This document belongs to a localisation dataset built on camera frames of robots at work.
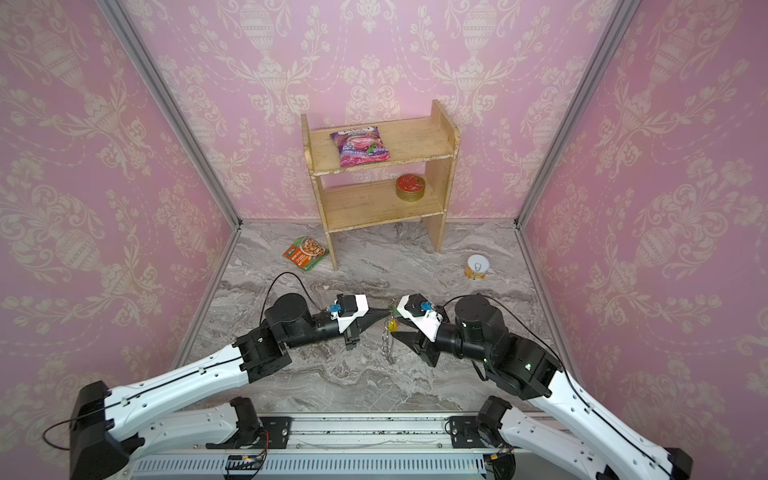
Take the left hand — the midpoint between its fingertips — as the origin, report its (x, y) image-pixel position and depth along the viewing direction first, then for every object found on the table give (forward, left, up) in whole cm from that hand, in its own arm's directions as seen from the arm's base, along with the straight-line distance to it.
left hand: (387, 314), depth 61 cm
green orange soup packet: (+40, +31, -30) cm, 59 cm away
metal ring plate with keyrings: (-4, 0, -3) cm, 5 cm away
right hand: (-1, -3, -3) cm, 4 cm away
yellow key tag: (-1, -1, -2) cm, 3 cm away
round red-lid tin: (+49, -6, -6) cm, 50 cm away
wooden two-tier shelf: (+62, +3, -11) cm, 63 cm away
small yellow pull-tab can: (+31, -29, -25) cm, 50 cm away
